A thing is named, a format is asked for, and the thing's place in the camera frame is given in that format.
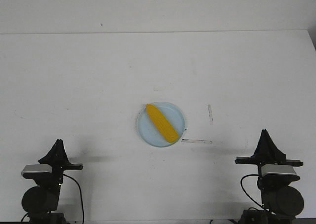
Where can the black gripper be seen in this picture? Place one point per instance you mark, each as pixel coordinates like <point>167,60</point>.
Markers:
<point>59,165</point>
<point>276,157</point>

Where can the light blue round plate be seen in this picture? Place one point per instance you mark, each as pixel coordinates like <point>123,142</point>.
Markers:
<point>150,134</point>

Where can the yellow toy corn cob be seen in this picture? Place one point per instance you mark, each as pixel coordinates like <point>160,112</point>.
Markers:
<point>161,123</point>

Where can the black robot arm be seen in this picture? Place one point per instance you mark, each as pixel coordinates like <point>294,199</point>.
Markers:
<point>280,203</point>
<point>41,201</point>

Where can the vertical tape strip marker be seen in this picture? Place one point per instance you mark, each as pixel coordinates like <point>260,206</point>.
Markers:
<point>210,114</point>

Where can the horizontal tape strip marker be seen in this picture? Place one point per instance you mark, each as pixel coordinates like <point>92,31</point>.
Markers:
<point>196,141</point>

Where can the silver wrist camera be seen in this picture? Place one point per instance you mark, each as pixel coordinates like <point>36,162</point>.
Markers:
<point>36,171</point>
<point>274,169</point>

